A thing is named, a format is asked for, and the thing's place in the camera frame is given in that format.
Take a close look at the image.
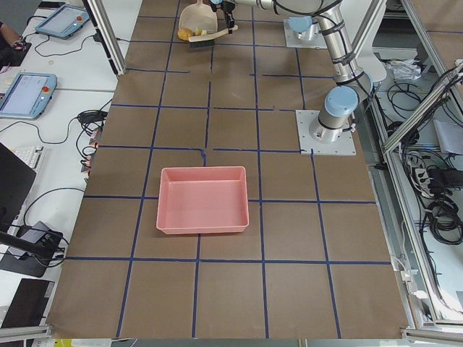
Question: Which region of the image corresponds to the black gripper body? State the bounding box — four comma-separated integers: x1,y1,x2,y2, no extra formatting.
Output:
221,1,234,22

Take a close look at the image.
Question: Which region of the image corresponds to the white hand brush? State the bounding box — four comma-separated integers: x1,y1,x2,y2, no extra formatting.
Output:
189,25,239,49

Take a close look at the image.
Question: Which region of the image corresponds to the white plastic dustpan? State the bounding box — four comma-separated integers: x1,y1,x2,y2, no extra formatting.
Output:
179,0,218,33

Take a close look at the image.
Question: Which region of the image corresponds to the brown potato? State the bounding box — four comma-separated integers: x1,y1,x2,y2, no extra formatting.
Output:
177,28,195,42

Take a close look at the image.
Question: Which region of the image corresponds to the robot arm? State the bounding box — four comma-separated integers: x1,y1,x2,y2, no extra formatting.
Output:
288,16,320,41
217,1,379,145

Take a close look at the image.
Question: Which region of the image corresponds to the pink plastic bin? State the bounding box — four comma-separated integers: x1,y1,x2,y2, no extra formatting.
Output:
156,166,250,235

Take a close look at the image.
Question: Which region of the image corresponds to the blue teach pendant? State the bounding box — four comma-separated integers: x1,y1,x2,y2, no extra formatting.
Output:
35,4,90,39

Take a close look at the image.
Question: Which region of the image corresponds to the black power brick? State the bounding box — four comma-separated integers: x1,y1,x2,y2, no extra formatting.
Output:
77,110,108,124

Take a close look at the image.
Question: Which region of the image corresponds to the person at desk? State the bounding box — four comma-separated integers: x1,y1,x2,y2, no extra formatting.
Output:
0,22,31,69

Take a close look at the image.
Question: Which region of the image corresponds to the white keyboard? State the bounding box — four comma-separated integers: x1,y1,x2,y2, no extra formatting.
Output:
13,145,44,171

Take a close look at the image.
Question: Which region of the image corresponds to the black monitor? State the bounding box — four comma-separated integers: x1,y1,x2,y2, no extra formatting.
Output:
0,144,36,232

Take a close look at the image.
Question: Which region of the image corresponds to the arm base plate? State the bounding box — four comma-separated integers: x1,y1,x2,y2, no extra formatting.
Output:
284,20,327,49
295,110,357,156

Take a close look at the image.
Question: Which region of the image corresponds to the aluminium frame post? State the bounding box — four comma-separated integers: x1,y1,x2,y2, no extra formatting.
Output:
82,0,127,76

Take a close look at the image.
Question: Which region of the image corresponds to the black camera stand base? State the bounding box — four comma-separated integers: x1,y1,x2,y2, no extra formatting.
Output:
0,220,66,278

